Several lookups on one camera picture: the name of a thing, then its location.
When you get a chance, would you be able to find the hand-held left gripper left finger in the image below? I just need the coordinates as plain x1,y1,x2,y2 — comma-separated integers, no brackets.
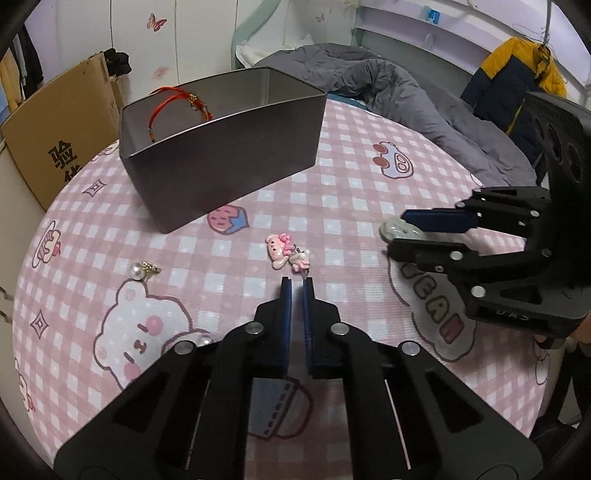
53,276,294,480

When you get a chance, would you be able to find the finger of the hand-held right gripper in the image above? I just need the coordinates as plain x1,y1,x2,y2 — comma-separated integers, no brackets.
387,237,589,337
401,186,555,246

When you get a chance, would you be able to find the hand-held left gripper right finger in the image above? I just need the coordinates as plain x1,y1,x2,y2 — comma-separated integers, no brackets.
304,277,544,480

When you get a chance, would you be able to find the pale jade pendant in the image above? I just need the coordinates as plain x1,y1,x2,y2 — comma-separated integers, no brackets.
379,218,428,241

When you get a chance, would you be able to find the pink bear charm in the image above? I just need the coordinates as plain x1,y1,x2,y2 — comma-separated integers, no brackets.
265,233,294,269

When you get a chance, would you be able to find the grey metal tin box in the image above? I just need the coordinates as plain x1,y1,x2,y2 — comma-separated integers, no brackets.
119,67,328,234

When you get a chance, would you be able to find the red string bracelet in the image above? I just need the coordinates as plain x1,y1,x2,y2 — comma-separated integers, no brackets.
147,87,214,145

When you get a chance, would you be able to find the pink checked tablecloth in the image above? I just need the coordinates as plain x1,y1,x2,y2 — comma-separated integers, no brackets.
13,99,561,480

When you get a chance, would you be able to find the grey duvet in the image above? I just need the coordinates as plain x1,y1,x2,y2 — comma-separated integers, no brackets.
252,43,539,185

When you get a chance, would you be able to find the yellow navy jacket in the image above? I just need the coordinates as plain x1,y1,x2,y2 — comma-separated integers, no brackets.
460,37,568,160

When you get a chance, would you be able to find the teal bed sheet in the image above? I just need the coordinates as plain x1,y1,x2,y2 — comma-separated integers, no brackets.
328,91,370,109

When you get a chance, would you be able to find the white pillow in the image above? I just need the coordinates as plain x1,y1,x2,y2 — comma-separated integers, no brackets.
237,43,280,66

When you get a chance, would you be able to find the teal bunk bed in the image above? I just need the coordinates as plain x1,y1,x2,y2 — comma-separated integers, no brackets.
231,0,591,93

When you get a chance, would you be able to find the white low cabinet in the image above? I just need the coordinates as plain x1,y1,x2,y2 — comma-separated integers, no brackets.
0,138,47,352

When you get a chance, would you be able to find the large cardboard box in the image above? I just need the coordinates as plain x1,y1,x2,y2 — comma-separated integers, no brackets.
0,52,122,212

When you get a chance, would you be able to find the black clothing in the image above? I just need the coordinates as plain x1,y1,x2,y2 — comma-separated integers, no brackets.
102,47,132,75

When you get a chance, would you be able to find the white wardrobe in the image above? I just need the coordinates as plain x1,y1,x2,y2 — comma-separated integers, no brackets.
46,0,241,93

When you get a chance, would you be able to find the row of hanging clothes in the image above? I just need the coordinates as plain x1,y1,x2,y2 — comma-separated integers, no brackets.
0,28,44,112

